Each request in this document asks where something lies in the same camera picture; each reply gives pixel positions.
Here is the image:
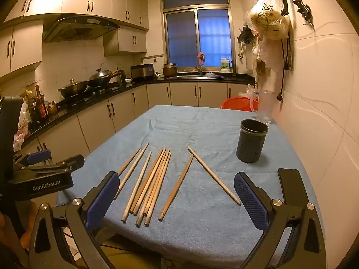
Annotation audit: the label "blue tablecloth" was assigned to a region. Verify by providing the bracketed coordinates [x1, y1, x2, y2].
[56, 105, 302, 269]

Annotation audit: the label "brown cooking pot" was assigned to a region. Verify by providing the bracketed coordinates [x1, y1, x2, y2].
[163, 63, 178, 78]

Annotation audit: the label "brown glass bottle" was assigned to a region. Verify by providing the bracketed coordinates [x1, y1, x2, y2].
[35, 85, 48, 118]

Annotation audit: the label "black power cable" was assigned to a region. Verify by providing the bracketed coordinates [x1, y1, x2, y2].
[277, 38, 293, 101]

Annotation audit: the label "wall hook rail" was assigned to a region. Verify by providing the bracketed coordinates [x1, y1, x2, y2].
[140, 54, 164, 63]

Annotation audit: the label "person's left hand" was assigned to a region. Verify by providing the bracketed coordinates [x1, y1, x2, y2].
[21, 201, 39, 251]

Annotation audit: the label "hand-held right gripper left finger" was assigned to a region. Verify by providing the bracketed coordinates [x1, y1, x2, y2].
[28, 171, 121, 269]

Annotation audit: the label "pink plastic bag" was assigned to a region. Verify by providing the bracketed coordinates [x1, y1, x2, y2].
[252, 34, 284, 90]

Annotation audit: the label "clear glass mug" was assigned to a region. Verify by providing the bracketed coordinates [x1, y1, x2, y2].
[254, 90, 272, 124]

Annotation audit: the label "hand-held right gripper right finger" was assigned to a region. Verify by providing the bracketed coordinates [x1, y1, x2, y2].
[234, 172, 327, 269]

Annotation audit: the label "dark hanging bundle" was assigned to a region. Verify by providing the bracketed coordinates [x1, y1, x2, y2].
[238, 26, 254, 45]

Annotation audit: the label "gas stove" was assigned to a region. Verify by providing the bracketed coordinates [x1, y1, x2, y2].
[60, 82, 124, 105]

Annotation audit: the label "plastic bag of bread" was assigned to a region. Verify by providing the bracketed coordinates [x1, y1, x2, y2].
[243, 0, 291, 40]

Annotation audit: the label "crumpled plastic bag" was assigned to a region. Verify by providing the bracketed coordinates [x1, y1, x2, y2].
[13, 102, 30, 152]

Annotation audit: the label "white plastic bag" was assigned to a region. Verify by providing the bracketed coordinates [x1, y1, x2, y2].
[238, 84, 257, 98]

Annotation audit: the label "range hood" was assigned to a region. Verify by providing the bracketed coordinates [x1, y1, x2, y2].
[42, 15, 121, 44]

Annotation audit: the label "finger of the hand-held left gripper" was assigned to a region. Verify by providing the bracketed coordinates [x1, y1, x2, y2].
[19, 154, 85, 178]
[15, 149, 53, 169]

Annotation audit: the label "silver countertop appliance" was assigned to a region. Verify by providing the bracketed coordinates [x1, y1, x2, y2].
[130, 64, 155, 80]

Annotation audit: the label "black smartphone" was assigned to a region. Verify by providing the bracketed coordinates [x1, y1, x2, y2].
[278, 168, 306, 219]

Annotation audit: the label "red plastic basket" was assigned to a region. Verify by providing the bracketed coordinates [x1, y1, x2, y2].
[221, 97, 258, 112]

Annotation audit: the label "black countertop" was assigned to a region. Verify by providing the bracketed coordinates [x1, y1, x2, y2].
[17, 73, 256, 146]

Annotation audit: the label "kitchen window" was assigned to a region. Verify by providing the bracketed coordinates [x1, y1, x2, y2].
[161, 0, 236, 69]

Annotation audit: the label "black utensil holder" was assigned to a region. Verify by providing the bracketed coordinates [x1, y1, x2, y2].
[236, 119, 269, 163]

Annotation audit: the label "cream base cabinets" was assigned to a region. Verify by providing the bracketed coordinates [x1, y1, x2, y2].
[21, 82, 254, 169]

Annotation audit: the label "bunch of wooden chopsticks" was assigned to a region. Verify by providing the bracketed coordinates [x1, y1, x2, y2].
[114, 143, 242, 227]

